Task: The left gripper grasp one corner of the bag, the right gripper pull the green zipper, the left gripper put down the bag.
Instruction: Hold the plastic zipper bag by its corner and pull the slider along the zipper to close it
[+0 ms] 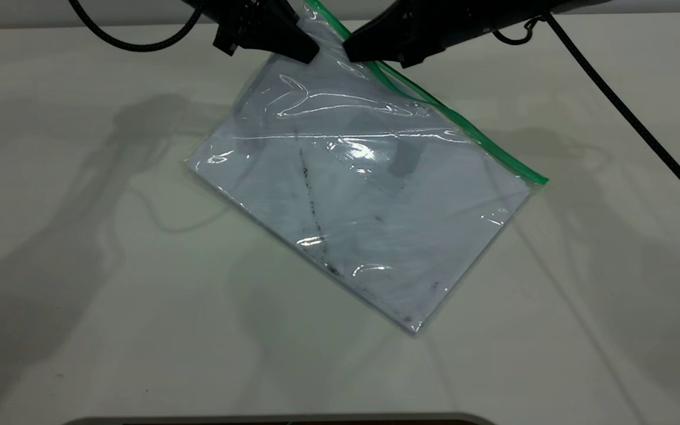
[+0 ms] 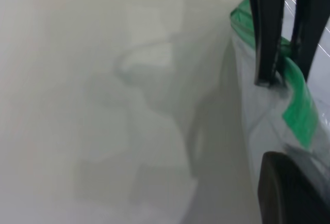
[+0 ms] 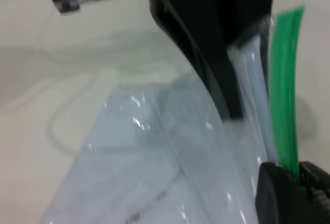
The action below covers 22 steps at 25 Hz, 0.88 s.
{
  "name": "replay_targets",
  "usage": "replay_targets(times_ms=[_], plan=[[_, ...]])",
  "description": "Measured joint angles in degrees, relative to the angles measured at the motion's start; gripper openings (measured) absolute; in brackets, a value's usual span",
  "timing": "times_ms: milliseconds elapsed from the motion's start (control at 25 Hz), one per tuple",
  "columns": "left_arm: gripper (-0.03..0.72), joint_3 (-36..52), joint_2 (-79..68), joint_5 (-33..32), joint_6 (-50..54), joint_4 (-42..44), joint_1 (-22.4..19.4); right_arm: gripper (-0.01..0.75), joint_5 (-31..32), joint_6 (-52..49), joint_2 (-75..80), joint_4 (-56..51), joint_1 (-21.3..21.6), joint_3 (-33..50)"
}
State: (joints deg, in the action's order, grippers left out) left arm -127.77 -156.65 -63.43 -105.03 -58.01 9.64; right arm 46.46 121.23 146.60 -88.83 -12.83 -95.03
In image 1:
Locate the transparent zip bag green edge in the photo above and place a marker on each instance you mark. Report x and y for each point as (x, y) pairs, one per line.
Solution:
(375, 195)

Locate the dark grey rounded base edge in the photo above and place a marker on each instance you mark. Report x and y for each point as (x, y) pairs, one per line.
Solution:
(281, 419)

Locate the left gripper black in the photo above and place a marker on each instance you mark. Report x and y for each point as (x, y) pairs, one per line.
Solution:
(239, 7)

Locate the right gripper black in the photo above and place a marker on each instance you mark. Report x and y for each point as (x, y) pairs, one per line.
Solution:
(476, 15)

